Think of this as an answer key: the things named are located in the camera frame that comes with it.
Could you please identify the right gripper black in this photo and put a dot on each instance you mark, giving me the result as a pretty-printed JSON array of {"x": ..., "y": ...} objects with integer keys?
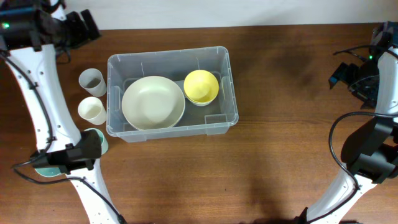
[{"x": 369, "y": 96}]

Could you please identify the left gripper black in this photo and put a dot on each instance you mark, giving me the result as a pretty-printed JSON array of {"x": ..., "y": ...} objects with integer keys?
[{"x": 83, "y": 29}]

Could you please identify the grey plastic cup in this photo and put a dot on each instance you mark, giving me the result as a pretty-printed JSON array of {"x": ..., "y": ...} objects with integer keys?
[{"x": 93, "y": 82}]

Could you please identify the cream plastic cup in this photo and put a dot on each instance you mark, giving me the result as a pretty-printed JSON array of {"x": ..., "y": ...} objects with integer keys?
[{"x": 92, "y": 110}]

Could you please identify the cream bowl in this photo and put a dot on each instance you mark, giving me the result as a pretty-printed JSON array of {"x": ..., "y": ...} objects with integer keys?
[{"x": 153, "y": 102}]

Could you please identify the yellow small bowl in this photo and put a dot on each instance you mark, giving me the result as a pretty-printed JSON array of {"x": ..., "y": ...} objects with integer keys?
[{"x": 200, "y": 85}]

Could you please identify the white small bowl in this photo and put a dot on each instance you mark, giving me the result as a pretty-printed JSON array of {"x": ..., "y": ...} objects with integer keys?
[{"x": 204, "y": 102}]

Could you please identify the light green small bowl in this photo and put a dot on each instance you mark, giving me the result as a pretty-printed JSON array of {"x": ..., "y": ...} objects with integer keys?
[{"x": 48, "y": 171}]

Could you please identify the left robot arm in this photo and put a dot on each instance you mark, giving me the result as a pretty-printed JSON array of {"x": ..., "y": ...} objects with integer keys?
[{"x": 33, "y": 34}]

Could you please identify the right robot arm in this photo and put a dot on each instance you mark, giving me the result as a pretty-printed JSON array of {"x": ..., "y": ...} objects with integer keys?
[{"x": 366, "y": 160}]

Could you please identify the clear plastic storage bin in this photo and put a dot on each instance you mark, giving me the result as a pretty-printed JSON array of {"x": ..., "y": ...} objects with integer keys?
[{"x": 215, "y": 118}]

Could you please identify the green plastic cup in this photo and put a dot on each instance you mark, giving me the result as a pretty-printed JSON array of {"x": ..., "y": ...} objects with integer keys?
[{"x": 104, "y": 142}]

